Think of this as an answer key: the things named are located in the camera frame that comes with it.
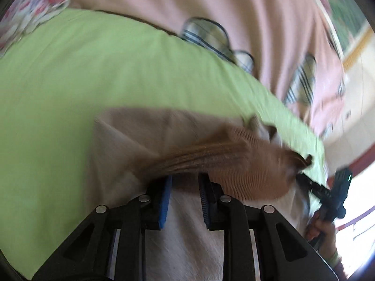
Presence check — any beige knit sweater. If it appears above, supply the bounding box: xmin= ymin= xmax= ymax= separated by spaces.
xmin=85 ymin=108 xmax=312 ymax=280

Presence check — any person's right hand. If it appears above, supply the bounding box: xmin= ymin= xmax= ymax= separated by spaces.
xmin=305 ymin=210 xmax=337 ymax=259

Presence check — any green and maroon sleeve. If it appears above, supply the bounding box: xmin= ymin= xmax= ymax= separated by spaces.
xmin=323 ymin=251 xmax=348 ymax=281

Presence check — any framed landscape painting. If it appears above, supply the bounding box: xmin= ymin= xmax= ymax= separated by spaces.
xmin=319 ymin=0 xmax=374 ymax=70

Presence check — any pink heart-pattern duvet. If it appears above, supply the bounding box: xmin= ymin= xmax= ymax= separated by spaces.
xmin=71 ymin=0 xmax=345 ymax=136

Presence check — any green bed sheet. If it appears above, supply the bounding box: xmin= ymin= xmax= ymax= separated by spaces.
xmin=1 ymin=9 xmax=327 ymax=278

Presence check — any window with red frame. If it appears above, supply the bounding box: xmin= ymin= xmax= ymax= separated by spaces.
xmin=329 ymin=145 xmax=374 ymax=276

